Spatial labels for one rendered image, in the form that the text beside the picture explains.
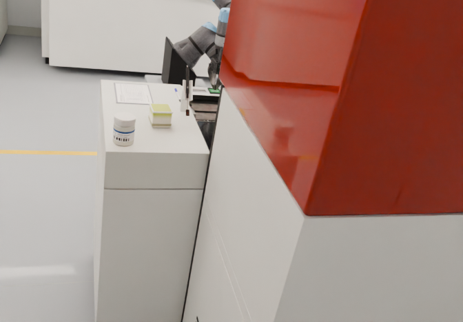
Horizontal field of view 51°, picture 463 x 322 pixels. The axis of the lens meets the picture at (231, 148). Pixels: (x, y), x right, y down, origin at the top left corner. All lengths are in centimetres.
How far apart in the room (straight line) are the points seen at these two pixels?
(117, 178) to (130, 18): 317
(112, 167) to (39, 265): 109
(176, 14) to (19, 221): 261
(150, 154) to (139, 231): 32
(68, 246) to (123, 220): 98
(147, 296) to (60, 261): 73
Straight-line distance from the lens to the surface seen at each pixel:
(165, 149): 164
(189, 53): 244
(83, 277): 254
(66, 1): 466
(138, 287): 198
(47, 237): 277
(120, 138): 162
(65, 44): 476
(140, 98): 199
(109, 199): 170
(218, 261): 154
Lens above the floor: 175
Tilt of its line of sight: 27 degrees down
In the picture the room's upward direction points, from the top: 11 degrees clockwise
